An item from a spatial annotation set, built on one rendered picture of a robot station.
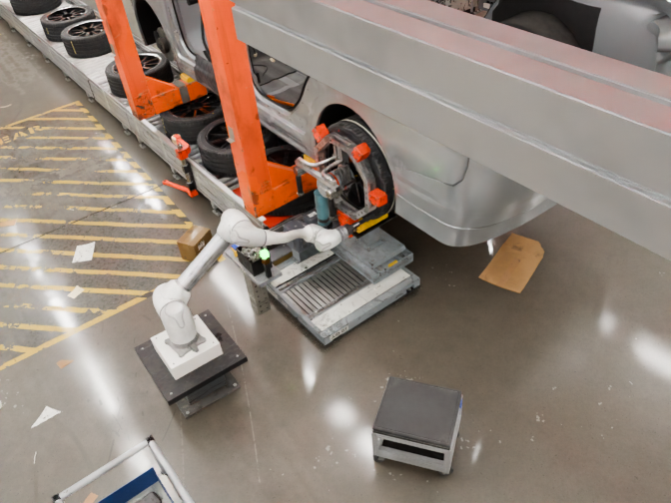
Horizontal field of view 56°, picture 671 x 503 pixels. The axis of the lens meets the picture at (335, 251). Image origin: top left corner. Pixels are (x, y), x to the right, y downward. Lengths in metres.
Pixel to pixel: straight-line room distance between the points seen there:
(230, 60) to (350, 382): 2.01
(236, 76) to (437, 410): 2.17
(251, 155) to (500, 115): 3.51
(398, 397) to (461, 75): 2.86
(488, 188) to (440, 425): 1.21
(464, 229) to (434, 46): 2.87
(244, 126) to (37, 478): 2.32
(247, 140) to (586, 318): 2.43
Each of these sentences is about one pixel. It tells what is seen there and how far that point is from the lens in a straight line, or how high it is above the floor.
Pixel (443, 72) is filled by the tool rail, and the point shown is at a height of 2.80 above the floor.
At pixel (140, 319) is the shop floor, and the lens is 4.58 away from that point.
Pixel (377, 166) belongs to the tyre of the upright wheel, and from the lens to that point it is 3.73.
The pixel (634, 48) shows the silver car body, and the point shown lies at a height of 1.31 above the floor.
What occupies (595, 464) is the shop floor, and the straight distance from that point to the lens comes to 3.69.
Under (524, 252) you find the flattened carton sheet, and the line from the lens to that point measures 4.72.
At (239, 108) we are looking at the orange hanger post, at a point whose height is 1.34.
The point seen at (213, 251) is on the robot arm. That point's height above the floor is 0.80.
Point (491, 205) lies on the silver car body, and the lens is 3.34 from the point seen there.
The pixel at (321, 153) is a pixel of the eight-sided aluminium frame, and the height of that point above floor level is 0.91.
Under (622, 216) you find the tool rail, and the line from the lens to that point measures 0.55.
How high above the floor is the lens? 3.06
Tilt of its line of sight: 40 degrees down
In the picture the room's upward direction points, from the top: 6 degrees counter-clockwise
